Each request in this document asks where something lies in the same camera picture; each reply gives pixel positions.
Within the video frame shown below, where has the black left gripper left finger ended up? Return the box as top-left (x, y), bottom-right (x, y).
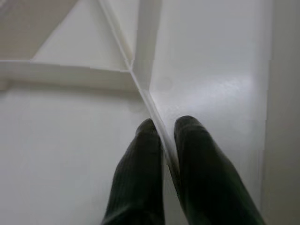
top-left (100, 118), bottom-right (166, 225)

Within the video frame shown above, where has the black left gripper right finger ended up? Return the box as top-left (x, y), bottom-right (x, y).
top-left (174, 114), bottom-right (269, 225)

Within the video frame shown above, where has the white plastic table top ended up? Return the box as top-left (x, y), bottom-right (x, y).
top-left (0, 0), bottom-right (300, 225)

